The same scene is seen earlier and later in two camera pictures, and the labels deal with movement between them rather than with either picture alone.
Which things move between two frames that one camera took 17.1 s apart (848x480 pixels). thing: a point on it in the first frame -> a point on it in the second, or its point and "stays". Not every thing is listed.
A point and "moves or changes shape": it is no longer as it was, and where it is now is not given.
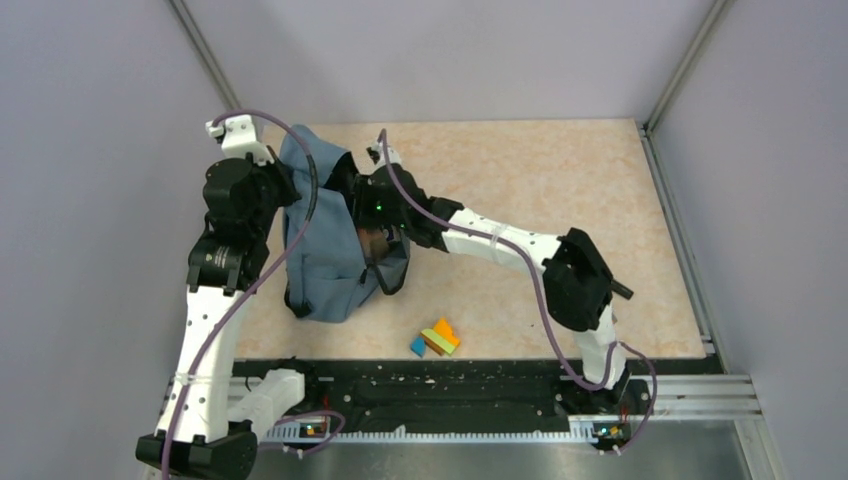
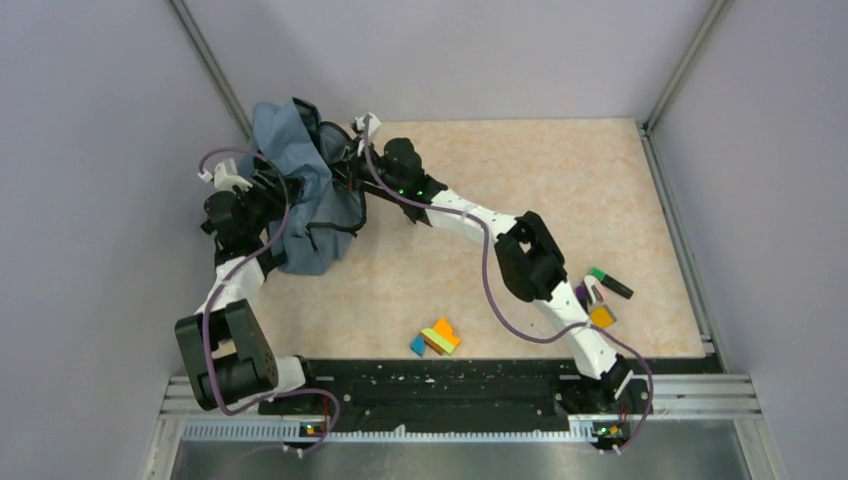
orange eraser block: [443, 327] stays
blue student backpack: [326, 271] moves or changes shape
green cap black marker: [621, 289] stays
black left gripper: [283, 173] stays
